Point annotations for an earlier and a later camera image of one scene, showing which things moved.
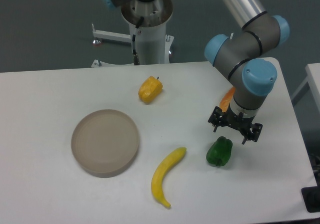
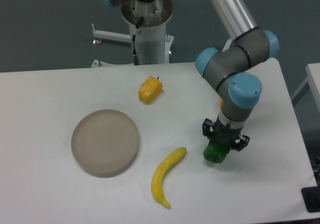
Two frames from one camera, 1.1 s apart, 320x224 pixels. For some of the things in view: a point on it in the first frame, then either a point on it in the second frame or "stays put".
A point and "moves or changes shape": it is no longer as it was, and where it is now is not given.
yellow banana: (157, 183) stays put
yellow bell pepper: (150, 89) stays put
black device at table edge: (311, 197) stays put
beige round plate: (105, 143) stays put
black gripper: (218, 118) to (226, 131)
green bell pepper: (219, 153) moves or changes shape
